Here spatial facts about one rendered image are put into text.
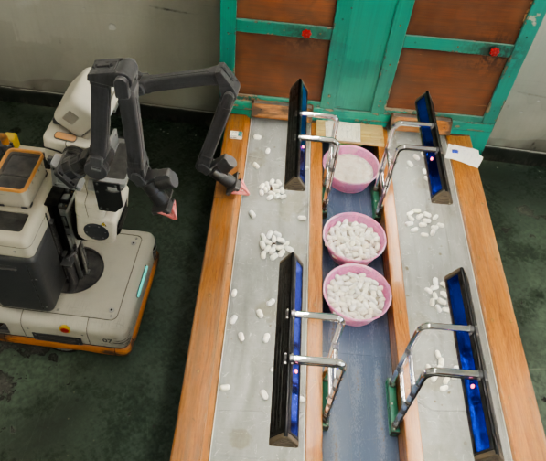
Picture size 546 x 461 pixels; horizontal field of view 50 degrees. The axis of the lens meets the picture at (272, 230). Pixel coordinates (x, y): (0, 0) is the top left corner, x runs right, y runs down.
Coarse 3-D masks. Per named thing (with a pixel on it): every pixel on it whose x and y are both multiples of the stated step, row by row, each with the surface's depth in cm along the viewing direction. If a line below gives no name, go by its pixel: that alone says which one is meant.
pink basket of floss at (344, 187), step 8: (344, 152) 285; (352, 152) 285; (360, 152) 284; (368, 152) 282; (368, 160) 283; (376, 160) 278; (376, 168) 277; (376, 176) 271; (336, 184) 272; (344, 184) 269; (352, 184) 267; (360, 184) 267; (368, 184) 273; (344, 192) 276; (352, 192) 275
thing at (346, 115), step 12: (240, 108) 292; (336, 108) 290; (276, 120) 296; (312, 120) 295; (348, 120) 294; (360, 120) 293; (372, 120) 293; (384, 120) 292; (408, 132) 298; (456, 132) 296; (468, 132) 295; (480, 132) 295; (480, 144) 300
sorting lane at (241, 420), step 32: (256, 128) 291; (256, 160) 276; (256, 192) 262; (288, 192) 264; (256, 224) 250; (288, 224) 252; (256, 256) 239; (256, 288) 229; (256, 320) 220; (224, 352) 210; (256, 352) 211; (256, 384) 203; (224, 416) 195; (256, 416) 196; (224, 448) 188; (256, 448) 189; (288, 448) 189
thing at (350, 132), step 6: (330, 126) 290; (342, 126) 291; (348, 126) 291; (354, 126) 291; (330, 132) 287; (342, 132) 288; (348, 132) 288; (354, 132) 289; (336, 138) 284; (342, 138) 285; (348, 138) 285; (354, 138) 285
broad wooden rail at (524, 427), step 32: (480, 192) 270; (480, 224) 256; (480, 256) 245; (480, 288) 234; (512, 320) 225; (512, 352) 216; (512, 384) 207; (512, 416) 200; (512, 448) 193; (544, 448) 193
